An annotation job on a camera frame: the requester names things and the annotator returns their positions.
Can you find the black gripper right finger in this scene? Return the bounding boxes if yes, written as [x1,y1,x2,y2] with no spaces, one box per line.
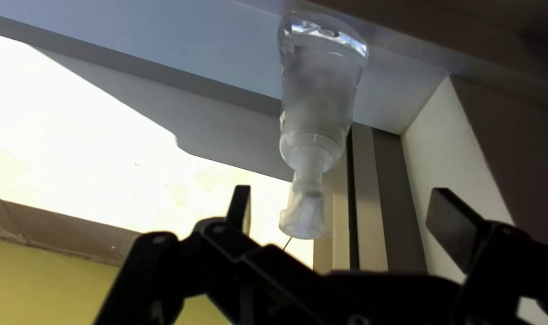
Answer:
[423,187,548,325]

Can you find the clear pump bottle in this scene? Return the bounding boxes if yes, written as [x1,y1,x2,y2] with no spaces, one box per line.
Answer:
[275,11,371,243]

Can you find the white windowsill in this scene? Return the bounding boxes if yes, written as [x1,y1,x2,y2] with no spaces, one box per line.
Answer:
[0,0,450,185]

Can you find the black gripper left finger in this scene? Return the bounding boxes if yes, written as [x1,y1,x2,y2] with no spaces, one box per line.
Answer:
[91,183,360,325]

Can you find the grey window frame post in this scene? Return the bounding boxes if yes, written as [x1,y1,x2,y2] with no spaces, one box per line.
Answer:
[311,123,428,277]

